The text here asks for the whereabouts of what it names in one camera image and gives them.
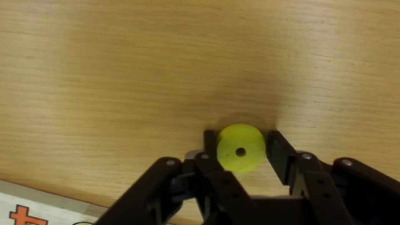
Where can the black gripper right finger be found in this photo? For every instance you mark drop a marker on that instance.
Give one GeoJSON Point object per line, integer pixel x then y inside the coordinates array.
{"type": "Point", "coordinates": [345, 195]}

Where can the wooden number puzzle board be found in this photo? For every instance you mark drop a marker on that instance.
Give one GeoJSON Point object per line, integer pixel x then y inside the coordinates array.
{"type": "Point", "coordinates": [41, 208]}

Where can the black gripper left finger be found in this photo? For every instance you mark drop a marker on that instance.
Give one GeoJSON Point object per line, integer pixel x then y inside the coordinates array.
{"type": "Point", "coordinates": [187, 195]}

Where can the yellow round token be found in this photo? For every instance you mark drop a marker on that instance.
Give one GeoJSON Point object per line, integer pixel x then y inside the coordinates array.
{"type": "Point", "coordinates": [232, 141]}

